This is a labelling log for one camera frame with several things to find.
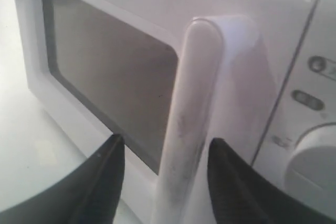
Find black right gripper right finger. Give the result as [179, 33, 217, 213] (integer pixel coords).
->
[207, 138, 335, 223]

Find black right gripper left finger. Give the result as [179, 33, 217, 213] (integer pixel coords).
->
[1, 134, 124, 223]

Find white microwave door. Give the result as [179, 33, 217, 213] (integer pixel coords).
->
[15, 0, 319, 223]

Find white microwave oven body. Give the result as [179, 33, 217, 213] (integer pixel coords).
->
[253, 0, 335, 195]

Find upper white control knob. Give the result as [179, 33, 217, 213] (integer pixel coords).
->
[284, 123, 336, 196]

